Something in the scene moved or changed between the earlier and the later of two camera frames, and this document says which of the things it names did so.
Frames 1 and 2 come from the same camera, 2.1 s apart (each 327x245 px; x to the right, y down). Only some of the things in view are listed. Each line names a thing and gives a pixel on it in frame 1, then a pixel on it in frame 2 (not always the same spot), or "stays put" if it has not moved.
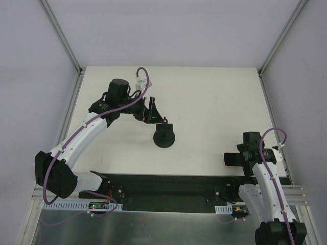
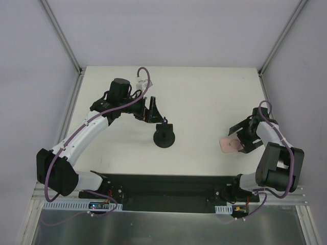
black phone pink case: [233, 159] to [230, 144]
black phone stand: [164, 137] stays put
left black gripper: [147, 115] stays put
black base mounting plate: [170, 193] stays put
